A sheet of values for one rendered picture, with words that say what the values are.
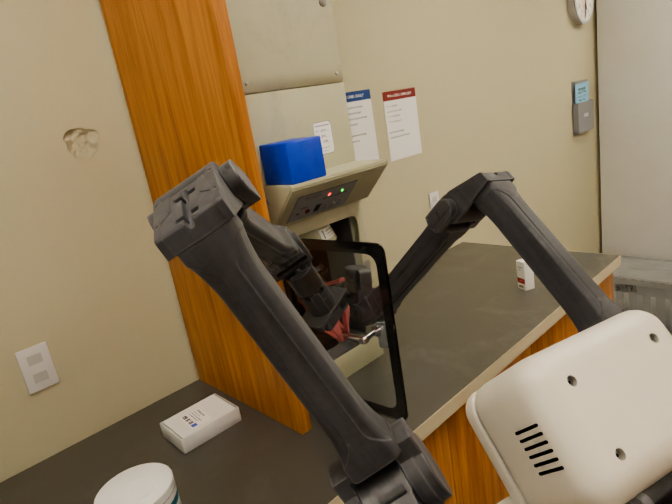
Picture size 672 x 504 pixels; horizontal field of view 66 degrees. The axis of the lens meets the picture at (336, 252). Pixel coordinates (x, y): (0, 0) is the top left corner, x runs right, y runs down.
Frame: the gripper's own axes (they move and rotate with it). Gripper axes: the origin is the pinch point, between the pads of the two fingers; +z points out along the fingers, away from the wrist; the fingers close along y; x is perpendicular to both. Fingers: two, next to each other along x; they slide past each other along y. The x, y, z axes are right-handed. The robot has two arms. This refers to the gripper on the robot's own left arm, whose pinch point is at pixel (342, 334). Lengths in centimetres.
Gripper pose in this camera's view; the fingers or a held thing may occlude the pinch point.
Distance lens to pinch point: 108.7
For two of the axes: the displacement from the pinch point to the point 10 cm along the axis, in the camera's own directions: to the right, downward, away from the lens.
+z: 4.4, 7.1, 5.5
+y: -5.0, 7.0, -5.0
